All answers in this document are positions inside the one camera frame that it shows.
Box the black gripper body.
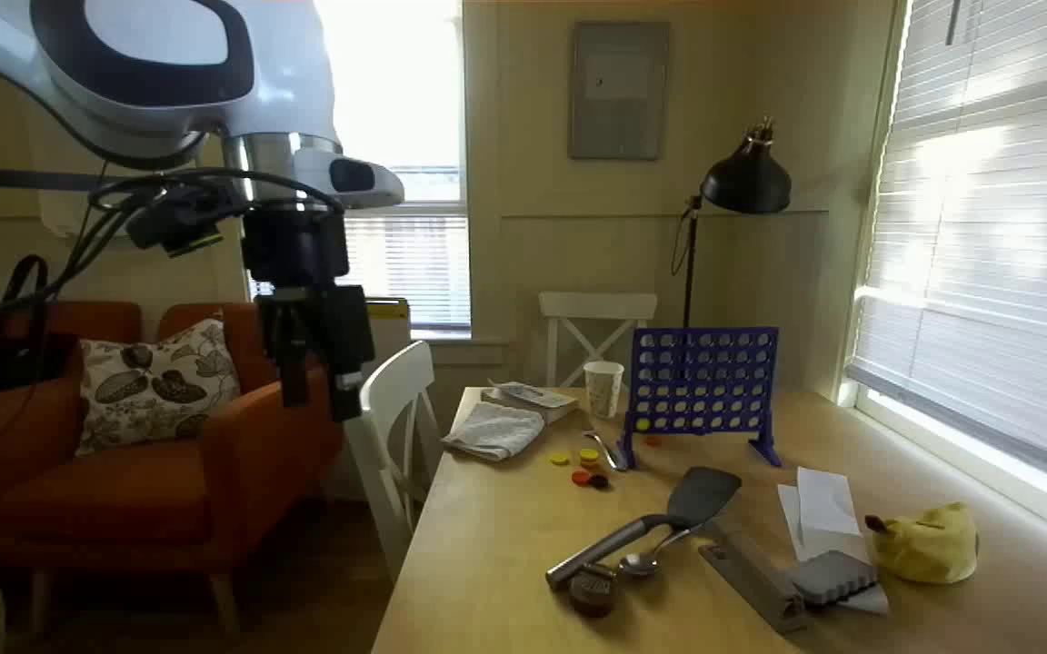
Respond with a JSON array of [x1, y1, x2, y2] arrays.
[[252, 283, 378, 377]]

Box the white wooden chair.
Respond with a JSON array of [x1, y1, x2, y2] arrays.
[[536, 286, 663, 393], [343, 340, 444, 577]]

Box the leaf patterned pillow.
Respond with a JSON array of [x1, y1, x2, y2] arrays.
[[73, 317, 245, 457]]

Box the white folded cloth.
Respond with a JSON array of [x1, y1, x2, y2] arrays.
[[439, 397, 549, 464]]

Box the bright sash window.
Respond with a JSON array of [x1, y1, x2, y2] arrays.
[[309, 0, 475, 340]]

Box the orange sofa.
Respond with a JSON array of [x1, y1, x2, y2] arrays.
[[0, 297, 344, 641]]

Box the paper cup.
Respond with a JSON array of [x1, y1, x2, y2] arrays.
[[577, 357, 633, 426]]

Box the silver metal spoon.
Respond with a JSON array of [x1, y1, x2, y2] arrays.
[[616, 524, 700, 582]]

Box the grey metal bar tool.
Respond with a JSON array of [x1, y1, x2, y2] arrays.
[[699, 530, 814, 638]]

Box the black floor lamp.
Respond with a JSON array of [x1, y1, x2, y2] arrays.
[[670, 122, 796, 334]]

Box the white box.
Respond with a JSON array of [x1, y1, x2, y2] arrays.
[[776, 464, 893, 617]]

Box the dark spiral notebook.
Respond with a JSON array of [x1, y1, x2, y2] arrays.
[[786, 550, 880, 612]]

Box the yellow crumpled cloth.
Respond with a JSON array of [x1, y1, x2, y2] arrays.
[[862, 499, 984, 590]]

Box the white window blinds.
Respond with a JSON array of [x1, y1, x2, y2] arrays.
[[842, 0, 1047, 502]]

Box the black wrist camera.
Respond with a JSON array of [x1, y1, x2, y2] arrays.
[[121, 179, 239, 260]]

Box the black cable bundle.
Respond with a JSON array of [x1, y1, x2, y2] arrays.
[[0, 169, 344, 334]]

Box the grey spatula with metal handle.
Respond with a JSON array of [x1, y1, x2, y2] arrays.
[[540, 464, 744, 592]]

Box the framed wall picture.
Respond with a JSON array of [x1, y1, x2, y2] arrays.
[[564, 17, 671, 163]]

